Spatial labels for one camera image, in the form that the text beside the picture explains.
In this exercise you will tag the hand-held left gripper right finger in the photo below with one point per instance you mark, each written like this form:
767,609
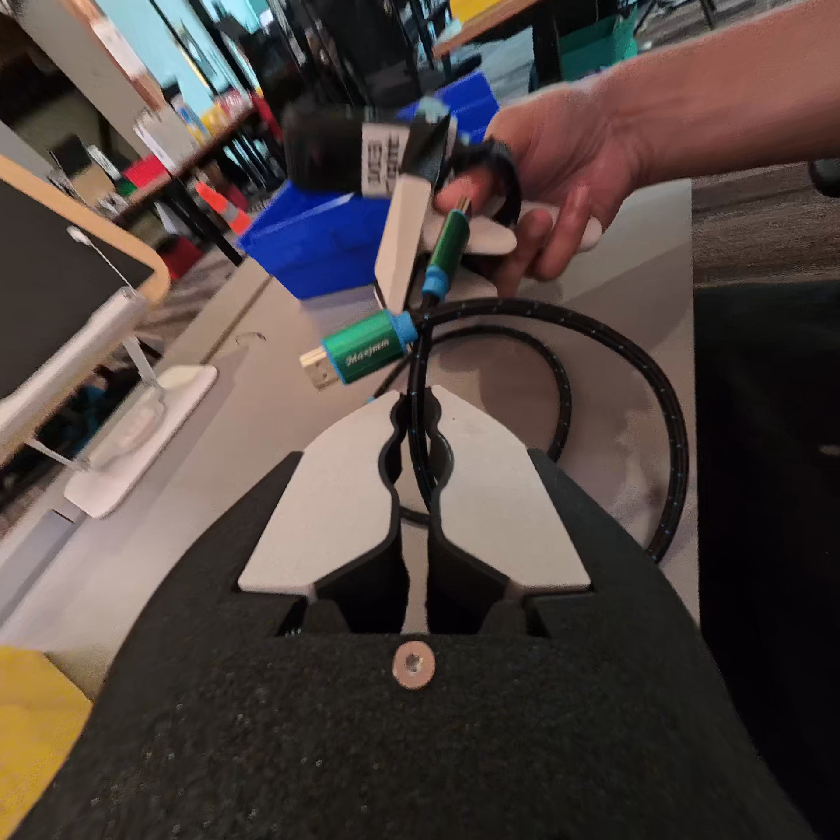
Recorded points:
505,518

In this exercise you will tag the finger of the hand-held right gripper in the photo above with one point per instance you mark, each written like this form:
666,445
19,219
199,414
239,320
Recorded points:
403,243

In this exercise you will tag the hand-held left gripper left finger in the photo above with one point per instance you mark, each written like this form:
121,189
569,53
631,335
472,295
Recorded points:
328,512

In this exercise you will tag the yellow divided storage bin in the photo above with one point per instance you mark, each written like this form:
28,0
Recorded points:
33,735

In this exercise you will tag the person's right forearm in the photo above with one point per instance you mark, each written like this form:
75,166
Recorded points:
735,92

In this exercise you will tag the grey desk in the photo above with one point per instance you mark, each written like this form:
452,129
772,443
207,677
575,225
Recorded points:
197,459

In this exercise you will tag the person's right hand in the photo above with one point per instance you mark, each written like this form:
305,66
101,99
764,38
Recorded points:
571,151

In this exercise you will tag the blue storage bin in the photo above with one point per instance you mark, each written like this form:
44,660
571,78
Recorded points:
315,243

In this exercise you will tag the orange traffic cone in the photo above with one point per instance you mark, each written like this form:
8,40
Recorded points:
226,210

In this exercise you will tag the black twist tie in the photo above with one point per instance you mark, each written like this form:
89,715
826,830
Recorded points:
254,335

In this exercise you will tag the person's dark clothing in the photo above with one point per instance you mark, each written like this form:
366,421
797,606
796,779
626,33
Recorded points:
768,525

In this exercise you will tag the green storage box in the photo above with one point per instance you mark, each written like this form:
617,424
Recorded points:
597,49

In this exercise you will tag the black board on stand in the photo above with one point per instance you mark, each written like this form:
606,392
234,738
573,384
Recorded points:
52,275

